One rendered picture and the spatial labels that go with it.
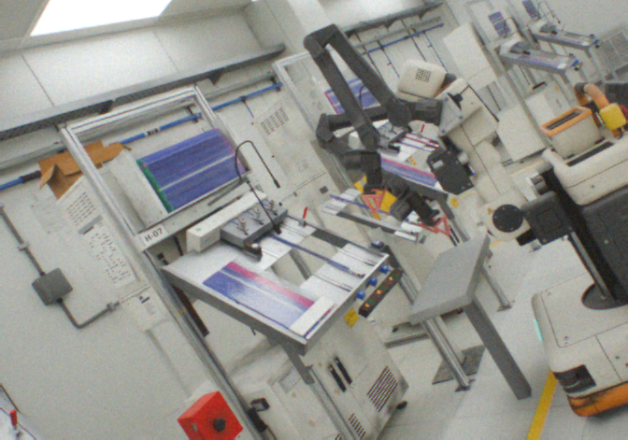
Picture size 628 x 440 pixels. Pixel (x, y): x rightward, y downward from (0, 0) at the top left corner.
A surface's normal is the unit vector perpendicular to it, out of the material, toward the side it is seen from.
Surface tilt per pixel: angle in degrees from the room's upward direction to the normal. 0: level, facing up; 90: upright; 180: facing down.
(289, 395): 90
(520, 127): 90
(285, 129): 90
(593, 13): 90
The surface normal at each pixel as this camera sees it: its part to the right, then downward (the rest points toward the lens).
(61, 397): 0.66, -0.36
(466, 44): -0.54, 0.38
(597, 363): -0.26, 0.22
